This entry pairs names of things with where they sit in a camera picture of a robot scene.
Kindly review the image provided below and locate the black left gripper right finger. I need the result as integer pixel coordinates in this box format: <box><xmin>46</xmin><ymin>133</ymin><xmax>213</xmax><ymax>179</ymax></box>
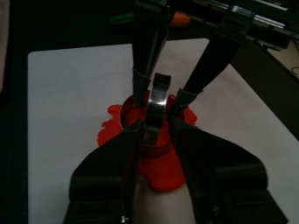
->
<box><xmin>166</xmin><ymin>115</ymin><xmax>290</xmax><ymax>224</ymax></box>

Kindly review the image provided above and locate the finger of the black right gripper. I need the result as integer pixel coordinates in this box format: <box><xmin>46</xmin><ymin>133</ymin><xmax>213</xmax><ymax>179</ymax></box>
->
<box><xmin>131</xmin><ymin>0</ymin><xmax>174</xmax><ymax>108</ymax></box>
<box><xmin>167</xmin><ymin>10</ymin><xmax>258</xmax><ymax>117</ymax></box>

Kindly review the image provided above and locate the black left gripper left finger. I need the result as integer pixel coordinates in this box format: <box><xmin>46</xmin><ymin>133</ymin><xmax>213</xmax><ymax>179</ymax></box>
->
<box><xmin>62</xmin><ymin>119</ymin><xmax>147</xmax><ymax>224</ymax></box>

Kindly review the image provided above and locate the round metal cutter with handle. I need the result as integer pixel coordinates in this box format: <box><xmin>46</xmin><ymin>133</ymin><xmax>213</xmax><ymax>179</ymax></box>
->
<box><xmin>119</xmin><ymin>73</ymin><xmax>187</xmax><ymax>158</ymax></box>

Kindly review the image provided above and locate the small green object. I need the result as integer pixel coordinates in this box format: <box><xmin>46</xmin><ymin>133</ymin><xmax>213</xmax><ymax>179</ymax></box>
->
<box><xmin>110</xmin><ymin>12</ymin><xmax>136</xmax><ymax>26</ymax></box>

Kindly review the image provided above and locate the small orange object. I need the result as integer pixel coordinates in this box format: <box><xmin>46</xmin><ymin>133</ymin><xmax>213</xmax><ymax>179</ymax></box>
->
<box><xmin>171</xmin><ymin>11</ymin><xmax>193</xmax><ymax>29</ymax></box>

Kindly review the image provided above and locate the red crumpled cloth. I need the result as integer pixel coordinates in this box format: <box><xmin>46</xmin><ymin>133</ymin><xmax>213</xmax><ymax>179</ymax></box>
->
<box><xmin>98</xmin><ymin>103</ymin><xmax>201</xmax><ymax>193</ymax></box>

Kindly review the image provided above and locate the white cutting board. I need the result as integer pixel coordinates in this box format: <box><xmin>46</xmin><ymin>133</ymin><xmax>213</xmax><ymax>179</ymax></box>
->
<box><xmin>27</xmin><ymin>38</ymin><xmax>299</xmax><ymax>224</ymax></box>

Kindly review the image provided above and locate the aluminium frame rail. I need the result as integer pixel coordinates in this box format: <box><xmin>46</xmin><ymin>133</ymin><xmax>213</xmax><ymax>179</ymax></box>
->
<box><xmin>194</xmin><ymin>0</ymin><xmax>299</xmax><ymax>39</ymax></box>

